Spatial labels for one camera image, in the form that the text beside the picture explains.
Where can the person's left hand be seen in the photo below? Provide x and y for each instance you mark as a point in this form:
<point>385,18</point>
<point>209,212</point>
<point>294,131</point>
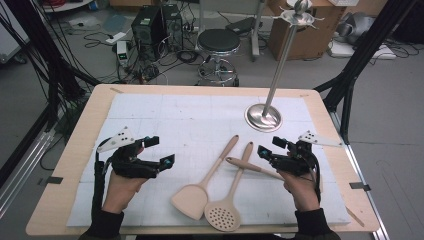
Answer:
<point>121,193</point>

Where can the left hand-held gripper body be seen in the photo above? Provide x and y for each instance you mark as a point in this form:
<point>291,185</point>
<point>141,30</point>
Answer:
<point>133,165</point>

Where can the wooden table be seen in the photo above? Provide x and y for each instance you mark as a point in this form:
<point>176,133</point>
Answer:
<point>86,133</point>

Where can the black metal frame post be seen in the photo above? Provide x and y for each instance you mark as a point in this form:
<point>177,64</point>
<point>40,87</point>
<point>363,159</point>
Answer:
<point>366,50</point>
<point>43,50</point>

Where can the white foam mat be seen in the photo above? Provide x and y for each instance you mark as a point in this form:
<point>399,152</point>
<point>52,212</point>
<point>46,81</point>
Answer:
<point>200,116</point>

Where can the aluminium rail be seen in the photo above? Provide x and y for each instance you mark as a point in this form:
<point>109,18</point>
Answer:
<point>363,186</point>
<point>23,166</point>

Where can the black tape strip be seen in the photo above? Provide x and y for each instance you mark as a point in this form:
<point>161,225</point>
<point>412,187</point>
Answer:
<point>359,186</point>
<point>53,180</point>

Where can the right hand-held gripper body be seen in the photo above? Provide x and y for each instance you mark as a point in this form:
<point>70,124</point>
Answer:
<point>298,161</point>

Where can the wooden slotted spatula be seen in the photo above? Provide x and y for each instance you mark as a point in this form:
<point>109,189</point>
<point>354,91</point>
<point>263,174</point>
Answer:
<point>191,200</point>

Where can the person's right hand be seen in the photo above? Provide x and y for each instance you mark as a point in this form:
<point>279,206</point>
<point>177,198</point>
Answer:
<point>301,193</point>

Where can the large black computer tower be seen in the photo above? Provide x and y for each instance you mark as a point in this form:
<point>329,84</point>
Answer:
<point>146,30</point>

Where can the black round stool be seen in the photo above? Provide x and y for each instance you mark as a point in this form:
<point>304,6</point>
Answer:
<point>218,40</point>

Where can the round white table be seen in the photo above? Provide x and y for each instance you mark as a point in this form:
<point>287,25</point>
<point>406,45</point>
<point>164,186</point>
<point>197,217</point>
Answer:
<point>66,5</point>

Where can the white power strip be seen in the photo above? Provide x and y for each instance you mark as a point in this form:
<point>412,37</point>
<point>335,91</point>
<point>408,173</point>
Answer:
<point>116,37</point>

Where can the small black computer tower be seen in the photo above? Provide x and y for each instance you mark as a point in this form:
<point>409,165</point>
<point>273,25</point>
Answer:
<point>173,23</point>

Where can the metal utensil stand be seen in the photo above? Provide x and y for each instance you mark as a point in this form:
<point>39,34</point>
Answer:
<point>263,118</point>

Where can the small white power supply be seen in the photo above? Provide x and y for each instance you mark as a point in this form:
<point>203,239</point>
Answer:
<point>122,51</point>

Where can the beige slotted spatula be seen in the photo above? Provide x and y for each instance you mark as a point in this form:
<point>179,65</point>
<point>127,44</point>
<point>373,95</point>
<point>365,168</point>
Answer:
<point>246,165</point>

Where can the large cardboard box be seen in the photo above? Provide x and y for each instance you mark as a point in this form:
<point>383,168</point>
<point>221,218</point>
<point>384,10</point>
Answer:
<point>306,36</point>

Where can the grey rounded device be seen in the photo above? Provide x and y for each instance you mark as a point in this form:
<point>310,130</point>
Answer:
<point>355,28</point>

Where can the beige perforated skimmer spoon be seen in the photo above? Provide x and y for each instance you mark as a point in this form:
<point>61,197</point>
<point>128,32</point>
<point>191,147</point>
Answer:
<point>222,224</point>

